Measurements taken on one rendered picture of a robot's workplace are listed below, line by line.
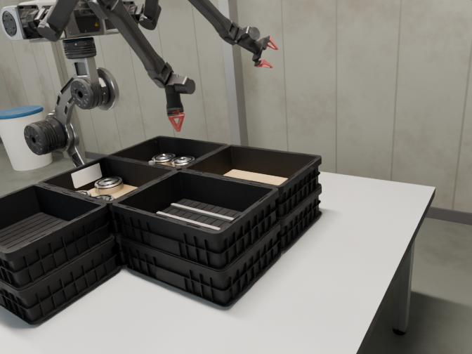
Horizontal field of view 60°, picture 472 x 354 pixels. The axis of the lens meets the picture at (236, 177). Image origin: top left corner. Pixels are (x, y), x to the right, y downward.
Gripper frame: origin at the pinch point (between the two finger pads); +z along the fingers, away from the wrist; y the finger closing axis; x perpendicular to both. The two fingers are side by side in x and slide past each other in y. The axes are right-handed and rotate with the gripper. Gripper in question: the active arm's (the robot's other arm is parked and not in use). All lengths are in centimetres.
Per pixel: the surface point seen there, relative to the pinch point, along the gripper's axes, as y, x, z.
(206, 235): -79, -2, 5
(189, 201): -38.7, 0.0, 15.3
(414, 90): 69, -151, 16
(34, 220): -34, 52, 15
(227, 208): -49, -11, 15
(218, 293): -80, -3, 22
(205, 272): -78, -1, 16
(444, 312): -31, -112, 99
